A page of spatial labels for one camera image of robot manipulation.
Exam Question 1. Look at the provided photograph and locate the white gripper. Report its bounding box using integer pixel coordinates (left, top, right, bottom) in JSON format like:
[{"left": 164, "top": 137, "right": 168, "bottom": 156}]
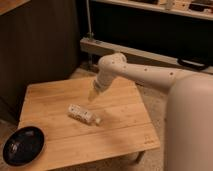
[{"left": 88, "top": 80, "right": 104, "bottom": 101}]

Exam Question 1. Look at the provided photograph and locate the clear plastic bottle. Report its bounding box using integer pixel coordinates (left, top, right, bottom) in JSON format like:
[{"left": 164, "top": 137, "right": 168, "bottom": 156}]
[{"left": 68, "top": 104, "right": 101, "bottom": 125}]

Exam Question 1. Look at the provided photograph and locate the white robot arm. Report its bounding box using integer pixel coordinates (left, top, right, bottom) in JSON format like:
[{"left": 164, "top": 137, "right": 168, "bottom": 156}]
[{"left": 93, "top": 53, "right": 213, "bottom": 171}]

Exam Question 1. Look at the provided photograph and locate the black ceramic bowl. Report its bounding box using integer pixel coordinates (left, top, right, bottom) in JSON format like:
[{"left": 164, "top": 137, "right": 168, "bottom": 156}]
[{"left": 3, "top": 126, "right": 45, "bottom": 166}]

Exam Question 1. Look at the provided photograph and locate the wooden table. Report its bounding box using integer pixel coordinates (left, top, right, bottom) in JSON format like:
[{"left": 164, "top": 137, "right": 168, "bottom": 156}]
[{"left": 19, "top": 77, "right": 160, "bottom": 171}]

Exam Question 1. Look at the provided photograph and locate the grey metal beam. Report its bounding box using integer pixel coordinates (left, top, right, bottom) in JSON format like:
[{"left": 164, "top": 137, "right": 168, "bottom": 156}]
[{"left": 79, "top": 36, "right": 213, "bottom": 75}]

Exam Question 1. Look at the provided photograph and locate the grey vertical pole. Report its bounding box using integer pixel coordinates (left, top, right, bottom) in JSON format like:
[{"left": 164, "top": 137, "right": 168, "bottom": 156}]
[{"left": 86, "top": 0, "right": 94, "bottom": 40}]

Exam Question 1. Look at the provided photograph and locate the wooden shelf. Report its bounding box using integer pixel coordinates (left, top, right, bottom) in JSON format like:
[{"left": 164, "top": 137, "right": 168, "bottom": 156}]
[{"left": 93, "top": 0, "right": 213, "bottom": 21}]

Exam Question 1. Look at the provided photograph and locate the black handle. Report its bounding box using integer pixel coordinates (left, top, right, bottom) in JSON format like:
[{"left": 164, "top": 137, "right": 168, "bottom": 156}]
[{"left": 177, "top": 58, "right": 210, "bottom": 71}]

